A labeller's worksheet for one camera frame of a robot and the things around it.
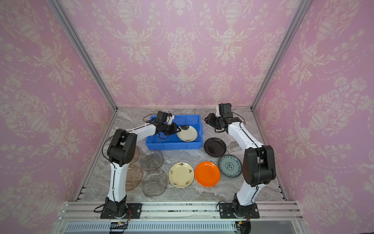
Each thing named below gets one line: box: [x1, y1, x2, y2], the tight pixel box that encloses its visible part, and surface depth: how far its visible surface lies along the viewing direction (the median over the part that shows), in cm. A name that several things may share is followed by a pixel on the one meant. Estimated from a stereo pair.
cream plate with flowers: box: [168, 161, 195, 189], surface depth 88 cm
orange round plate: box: [194, 161, 221, 188], surface depth 87 cm
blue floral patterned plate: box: [218, 154, 243, 178], surface depth 91 cm
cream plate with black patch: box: [176, 124, 198, 142], surface depth 105 cm
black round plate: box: [203, 137, 227, 158], surface depth 98 cm
